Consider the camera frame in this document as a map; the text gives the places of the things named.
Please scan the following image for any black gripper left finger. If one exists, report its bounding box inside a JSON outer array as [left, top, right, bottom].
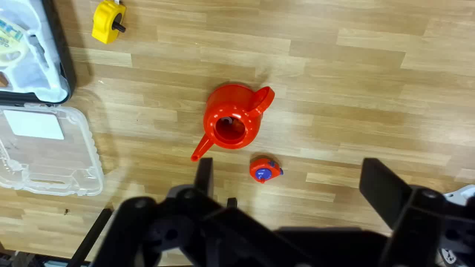
[[193, 156, 216, 197]]

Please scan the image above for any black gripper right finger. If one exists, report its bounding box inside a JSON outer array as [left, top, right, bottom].
[[358, 157, 415, 231]]

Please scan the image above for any yellow block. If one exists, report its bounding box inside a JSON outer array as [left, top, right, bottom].
[[91, 0, 128, 46]]

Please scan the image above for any red plastic teapot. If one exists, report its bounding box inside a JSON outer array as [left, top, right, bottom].
[[190, 82, 276, 163]]

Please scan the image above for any clear plastic container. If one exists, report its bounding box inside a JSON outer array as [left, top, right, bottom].
[[0, 102, 107, 199]]

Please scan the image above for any white tray with items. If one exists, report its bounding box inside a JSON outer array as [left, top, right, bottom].
[[0, 0, 78, 107]]

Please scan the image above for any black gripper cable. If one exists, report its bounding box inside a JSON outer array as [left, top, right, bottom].
[[67, 206, 116, 267]]

